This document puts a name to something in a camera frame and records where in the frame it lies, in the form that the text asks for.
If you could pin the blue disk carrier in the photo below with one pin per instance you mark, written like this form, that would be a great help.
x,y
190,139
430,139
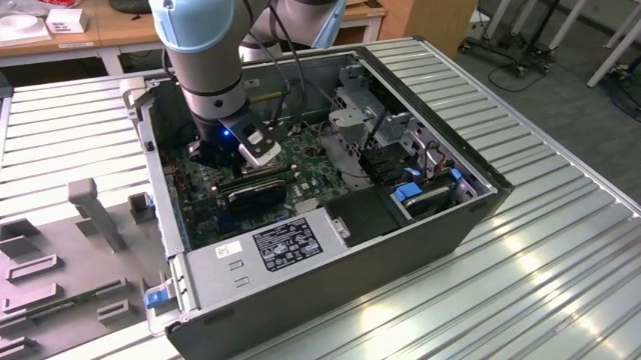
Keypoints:
x,y
406,191

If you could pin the red packet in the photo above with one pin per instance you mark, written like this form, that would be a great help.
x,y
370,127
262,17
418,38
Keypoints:
x,y
60,2

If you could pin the black graphics card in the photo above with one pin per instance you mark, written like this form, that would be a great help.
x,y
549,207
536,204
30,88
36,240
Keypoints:
x,y
258,197

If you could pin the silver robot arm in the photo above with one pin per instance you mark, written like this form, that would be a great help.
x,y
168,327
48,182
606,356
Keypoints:
x,y
204,56

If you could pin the black round monitor base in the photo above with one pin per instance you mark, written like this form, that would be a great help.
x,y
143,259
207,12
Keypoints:
x,y
130,4

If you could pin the wooden partition panel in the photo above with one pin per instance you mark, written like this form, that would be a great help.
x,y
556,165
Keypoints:
x,y
441,22

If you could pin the black PC case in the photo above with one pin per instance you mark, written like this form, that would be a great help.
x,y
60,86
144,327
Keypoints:
x,y
321,300

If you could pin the blue drive bay clip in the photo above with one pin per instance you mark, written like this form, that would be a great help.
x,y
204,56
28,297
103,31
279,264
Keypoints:
x,y
454,175

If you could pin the silver drive cage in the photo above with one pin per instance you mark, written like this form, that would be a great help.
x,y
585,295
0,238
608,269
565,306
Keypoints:
x,y
350,120

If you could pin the green RAM stick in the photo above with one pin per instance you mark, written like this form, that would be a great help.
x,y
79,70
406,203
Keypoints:
x,y
64,300

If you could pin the white table frame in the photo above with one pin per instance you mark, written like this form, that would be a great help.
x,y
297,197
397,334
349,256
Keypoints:
x,y
602,69
561,33

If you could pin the white cardboard box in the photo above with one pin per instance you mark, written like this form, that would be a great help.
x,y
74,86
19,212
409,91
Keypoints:
x,y
67,18

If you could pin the white bowl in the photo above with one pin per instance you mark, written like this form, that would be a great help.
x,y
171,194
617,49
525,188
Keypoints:
x,y
20,26

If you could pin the blue case latch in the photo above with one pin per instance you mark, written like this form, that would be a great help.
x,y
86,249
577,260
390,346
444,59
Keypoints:
x,y
155,298

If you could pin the grey parts rack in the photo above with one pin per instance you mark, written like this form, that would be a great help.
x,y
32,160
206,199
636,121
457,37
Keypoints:
x,y
60,270

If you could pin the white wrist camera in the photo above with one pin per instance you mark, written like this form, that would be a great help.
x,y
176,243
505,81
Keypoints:
x,y
261,152

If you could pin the dark RAM stick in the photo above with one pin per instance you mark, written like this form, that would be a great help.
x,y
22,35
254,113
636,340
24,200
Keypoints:
x,y
253,180

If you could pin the green motherboard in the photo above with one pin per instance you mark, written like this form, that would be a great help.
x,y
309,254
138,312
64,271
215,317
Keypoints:
x,y
310,157

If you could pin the CPU socket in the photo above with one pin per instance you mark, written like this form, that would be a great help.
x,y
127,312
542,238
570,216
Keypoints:
x,y
261,170

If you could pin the wooden desk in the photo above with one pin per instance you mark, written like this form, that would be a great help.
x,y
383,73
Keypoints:
x,y
124,30

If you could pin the black wheeled stand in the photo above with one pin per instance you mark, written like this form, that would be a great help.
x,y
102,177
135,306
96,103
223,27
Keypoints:
x,y
521,69

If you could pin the grey power supply unit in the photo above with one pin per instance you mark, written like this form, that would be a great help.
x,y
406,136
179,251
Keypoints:
x,y
221,281

